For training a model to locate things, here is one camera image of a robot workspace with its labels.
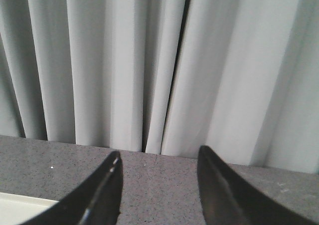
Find cream rectangular tray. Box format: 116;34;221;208
0;193;57;225

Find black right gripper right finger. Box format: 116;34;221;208
197;145;315;225

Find grey-white curtain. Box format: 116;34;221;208
0;0;319;173

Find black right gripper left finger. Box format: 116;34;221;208
23;151;123;225

